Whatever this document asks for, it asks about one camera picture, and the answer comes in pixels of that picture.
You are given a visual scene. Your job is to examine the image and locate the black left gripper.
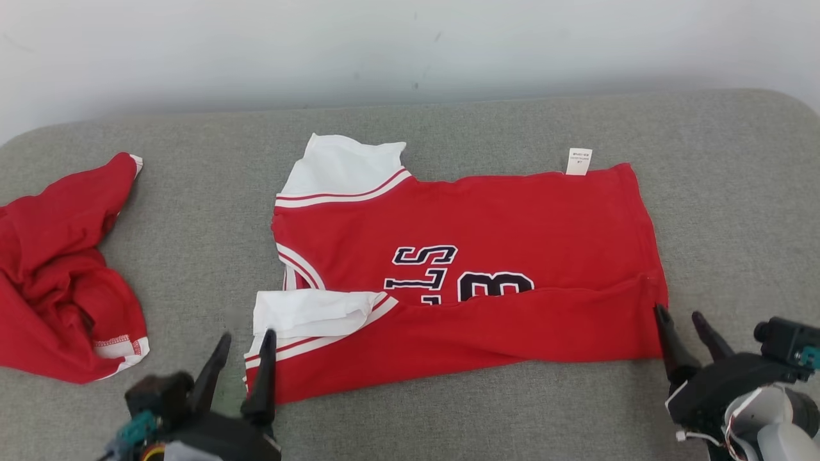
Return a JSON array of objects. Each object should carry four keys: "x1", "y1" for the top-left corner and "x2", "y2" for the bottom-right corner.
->
[{"x1": 168, "y1": 328, "x2": 283, "y2": 461}]

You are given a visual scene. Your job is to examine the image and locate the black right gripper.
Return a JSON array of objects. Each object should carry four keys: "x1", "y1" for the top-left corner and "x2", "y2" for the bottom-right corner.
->
[{"x1": 653, "y1": 304, "x2": 796, "y2": 444}]

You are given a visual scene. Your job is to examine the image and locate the red shorts with white trim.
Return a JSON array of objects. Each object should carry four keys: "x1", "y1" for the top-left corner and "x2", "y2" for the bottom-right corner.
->
[{"x1": 0, "y1": 152, "x2": 151, "y2": 385}]

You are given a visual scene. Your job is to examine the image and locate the red jersey with white sleeves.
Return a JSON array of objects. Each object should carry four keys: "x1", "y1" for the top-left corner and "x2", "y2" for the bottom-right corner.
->
[{"x1": 243, "y1": 133, "x2": 669, "y2": 405}]

